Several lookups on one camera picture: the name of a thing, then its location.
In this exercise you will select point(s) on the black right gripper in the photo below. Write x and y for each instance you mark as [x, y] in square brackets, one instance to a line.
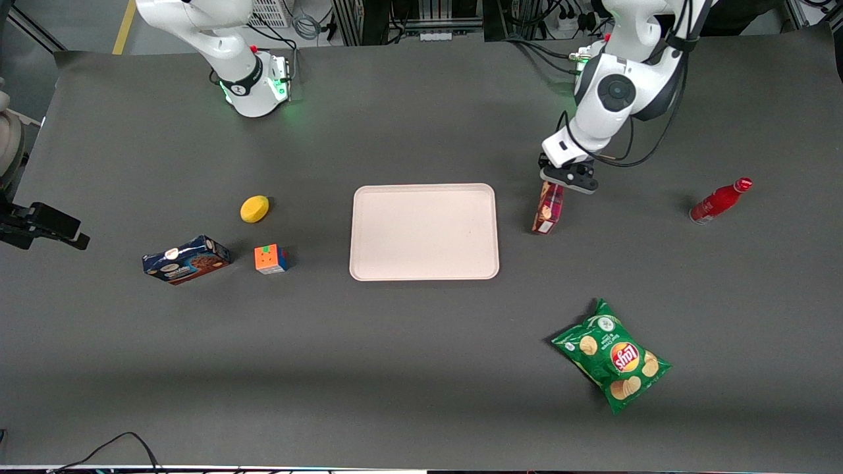
[14, 222]

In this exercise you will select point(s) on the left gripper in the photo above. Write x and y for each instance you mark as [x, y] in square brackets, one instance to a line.
[542, 160]

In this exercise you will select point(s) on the red cookie box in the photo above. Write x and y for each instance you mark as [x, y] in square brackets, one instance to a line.
[548, 210]

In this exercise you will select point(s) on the blue cookie box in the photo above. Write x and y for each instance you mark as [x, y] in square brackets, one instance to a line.
[188, 262]

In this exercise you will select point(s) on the beige plastic tray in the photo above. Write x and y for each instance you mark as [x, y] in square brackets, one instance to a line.
[421, 230]

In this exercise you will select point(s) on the beige blurred object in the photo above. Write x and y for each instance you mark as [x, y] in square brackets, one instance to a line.
[10, 145]

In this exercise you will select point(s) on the white power strip with plugs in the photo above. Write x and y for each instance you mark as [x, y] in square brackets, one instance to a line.
[573, 22]

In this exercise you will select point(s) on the red drink bottle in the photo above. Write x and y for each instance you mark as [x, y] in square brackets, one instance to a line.
[718, 201]

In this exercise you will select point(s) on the small white power strip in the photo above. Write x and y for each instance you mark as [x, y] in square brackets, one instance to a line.
[436, 36]

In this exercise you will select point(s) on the yellow lemon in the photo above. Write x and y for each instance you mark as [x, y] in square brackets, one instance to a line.
[254, 209]

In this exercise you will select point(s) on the green chips bag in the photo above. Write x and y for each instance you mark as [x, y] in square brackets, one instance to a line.
[612, 359]

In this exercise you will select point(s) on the colourful puzzle cube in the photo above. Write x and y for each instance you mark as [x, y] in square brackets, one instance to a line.
[270, 259]

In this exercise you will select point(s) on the yellow floor tape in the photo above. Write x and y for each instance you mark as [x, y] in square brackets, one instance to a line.
[124, 26]

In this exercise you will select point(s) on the aluminium equipment rack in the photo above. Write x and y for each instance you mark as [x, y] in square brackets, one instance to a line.
[408, 16]

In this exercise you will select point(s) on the dark grey table mat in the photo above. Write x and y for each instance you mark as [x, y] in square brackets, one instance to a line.
[421, 368]

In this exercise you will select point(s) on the white perforated basket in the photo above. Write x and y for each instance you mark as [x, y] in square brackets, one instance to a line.
[269, 12]

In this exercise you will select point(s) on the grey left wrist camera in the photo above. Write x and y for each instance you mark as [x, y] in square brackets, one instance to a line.
[570, 179]

